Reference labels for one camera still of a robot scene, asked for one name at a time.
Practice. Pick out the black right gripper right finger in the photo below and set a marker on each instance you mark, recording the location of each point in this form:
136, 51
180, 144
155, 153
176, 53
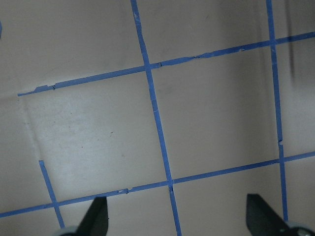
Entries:
262, 220

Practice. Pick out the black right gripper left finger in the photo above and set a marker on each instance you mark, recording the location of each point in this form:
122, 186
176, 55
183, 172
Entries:
95, 221

